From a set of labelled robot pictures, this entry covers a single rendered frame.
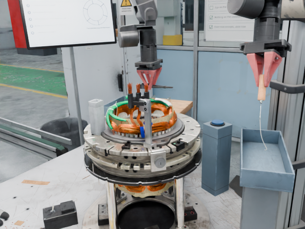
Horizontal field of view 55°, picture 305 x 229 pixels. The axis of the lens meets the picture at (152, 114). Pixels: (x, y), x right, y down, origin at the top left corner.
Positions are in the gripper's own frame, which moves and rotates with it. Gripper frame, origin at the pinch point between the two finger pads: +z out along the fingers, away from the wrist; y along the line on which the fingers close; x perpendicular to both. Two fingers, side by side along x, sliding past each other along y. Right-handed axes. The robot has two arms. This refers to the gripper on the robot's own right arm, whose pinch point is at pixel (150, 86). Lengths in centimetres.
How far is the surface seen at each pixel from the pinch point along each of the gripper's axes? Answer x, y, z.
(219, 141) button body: 25.8, 3.4, 16.3
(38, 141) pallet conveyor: -76, -15, 38
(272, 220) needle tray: 44, 26, 26
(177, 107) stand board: 8.6, -3.8, 8.4
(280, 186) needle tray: 44, 33, 12
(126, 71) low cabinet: -105, -169, 29
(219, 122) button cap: 25.1, 0.8, 10.8
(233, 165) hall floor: 6, -167, 116
